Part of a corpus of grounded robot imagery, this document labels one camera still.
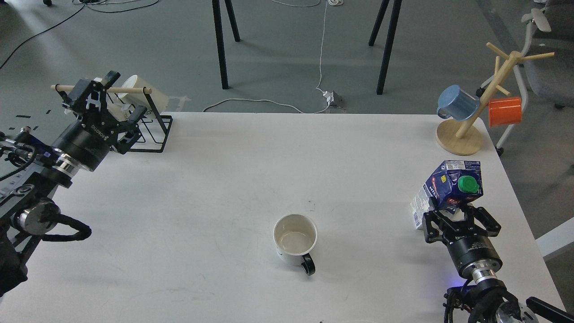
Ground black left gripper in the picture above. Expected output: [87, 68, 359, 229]
[51, 71, 147, 171]

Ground cream cup on rack rear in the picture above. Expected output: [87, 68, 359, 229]
[117, 75, 170, 113]

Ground wooden mug tree stand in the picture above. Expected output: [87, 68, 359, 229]
[435, 42, 555, 156]

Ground black table legs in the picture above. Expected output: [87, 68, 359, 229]
[368, 0, 402, 95]
[211, 0, 241, 90]

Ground white power cable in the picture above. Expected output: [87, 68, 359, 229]
[202, 0, 344, 113]

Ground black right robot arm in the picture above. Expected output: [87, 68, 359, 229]
[422, 204, 573, 323]

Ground white mug black handle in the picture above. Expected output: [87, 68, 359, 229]
[273, 214, 318, 276]

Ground orange mug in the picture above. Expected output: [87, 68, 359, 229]
[488, 97, 522, 127]

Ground floor power socket box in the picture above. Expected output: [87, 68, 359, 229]
[328, 91, 344, 110]

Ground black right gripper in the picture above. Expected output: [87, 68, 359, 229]
[422, 204, 503, 281]

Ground black table legs right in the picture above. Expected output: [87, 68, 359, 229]
[368, 0, 402, 95]

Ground white side table edge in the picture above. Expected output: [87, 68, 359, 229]
[535, 217, 574, 262]

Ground black wire cup rack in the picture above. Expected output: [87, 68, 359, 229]
[51, 78, 173, 153]

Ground blue milk carton green cap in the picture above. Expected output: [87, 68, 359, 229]
[410, 160, 484, 230]

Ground black table legs left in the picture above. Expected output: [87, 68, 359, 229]
[211, 0, 241, 90]

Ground blue mug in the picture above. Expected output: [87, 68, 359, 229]
[436, 84, 480, 122]

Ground white cup on rack front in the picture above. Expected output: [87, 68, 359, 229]
[107, 104, 131, 122]

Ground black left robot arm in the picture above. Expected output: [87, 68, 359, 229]
[0, 71, 146, 295]

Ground black floor cable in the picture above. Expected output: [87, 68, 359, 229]
[0, 0, 160, 70]

